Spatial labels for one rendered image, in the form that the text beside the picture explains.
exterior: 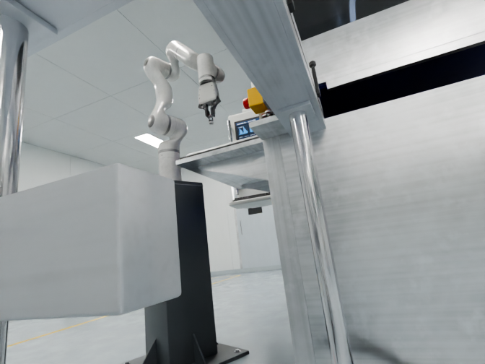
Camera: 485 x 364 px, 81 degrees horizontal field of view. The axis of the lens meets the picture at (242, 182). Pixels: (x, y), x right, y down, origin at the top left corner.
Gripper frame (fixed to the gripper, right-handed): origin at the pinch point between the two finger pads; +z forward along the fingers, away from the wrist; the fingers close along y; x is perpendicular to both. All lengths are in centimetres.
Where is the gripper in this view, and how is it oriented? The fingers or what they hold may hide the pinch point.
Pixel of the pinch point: (210, 113)
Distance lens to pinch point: 144.9
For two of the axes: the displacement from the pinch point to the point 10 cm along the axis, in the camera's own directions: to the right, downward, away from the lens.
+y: -9.2, 1.9, 3.5
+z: 1.1, 9.6, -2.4
